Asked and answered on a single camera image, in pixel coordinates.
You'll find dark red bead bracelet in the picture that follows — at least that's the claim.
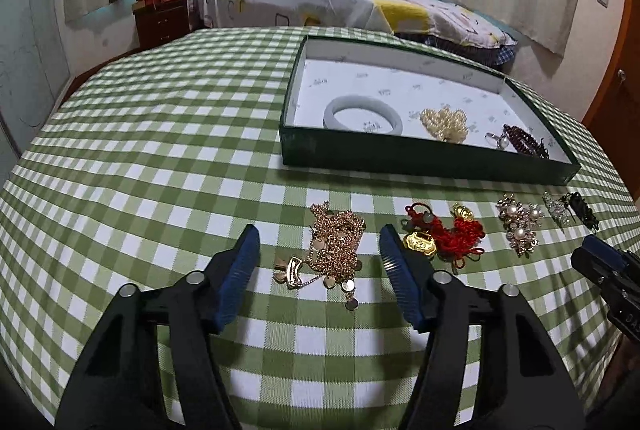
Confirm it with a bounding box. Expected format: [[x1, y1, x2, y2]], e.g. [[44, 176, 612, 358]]
[[502, 123, 550, 160]]

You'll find white jade bangle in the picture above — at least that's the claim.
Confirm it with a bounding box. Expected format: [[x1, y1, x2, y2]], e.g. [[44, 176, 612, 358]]
[[322, 94, 404, 135]]

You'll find green jewelry box tray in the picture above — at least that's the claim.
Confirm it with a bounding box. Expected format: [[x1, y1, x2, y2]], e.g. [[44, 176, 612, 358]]
[[279, 36, 580, 185]]

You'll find black crystal hair clip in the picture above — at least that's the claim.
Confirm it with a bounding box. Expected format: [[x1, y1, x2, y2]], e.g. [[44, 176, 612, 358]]
[[542, 192, 600, 233]]

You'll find pearl rhinestone brooch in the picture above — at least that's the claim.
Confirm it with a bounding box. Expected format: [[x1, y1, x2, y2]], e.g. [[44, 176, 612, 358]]
[[496, 194, 544, 258]]

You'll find green checkered tablecloth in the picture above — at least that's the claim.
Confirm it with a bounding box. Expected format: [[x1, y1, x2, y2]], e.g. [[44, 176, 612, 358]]
[[1, 28, 620, 429]]

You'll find brown wooden door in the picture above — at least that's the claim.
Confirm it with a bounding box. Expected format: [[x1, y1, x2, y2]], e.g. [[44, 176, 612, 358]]
[[582, 0, 640, 202]]

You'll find dark wooden nightstand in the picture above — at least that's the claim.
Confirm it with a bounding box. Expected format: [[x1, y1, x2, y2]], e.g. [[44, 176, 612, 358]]
[[132, 0, 190, 50]]

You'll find bed with patterned sheet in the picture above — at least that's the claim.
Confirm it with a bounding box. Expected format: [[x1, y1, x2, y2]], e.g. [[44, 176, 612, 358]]
[[189, 0, 518, 67]]

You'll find sliding wardrobe door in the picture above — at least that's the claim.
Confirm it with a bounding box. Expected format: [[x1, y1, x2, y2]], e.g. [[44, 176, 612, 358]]
[[0, 0, 70, 179]]

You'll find red cord gold charm bracelet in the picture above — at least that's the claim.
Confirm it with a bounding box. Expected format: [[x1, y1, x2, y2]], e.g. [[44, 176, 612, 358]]
[[399, 200, 487, 275]]

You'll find gold chain necklace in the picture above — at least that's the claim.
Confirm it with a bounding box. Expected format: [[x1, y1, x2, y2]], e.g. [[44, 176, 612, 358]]
[[272, 200, 368, 312]]

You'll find cream pearl necklace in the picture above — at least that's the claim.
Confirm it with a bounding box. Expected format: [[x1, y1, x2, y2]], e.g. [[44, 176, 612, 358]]
[[418, 105, 471, 145]]

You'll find silver ring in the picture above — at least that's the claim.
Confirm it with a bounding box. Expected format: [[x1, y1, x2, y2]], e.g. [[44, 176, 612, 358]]
[[482, 131, 511, 151]]

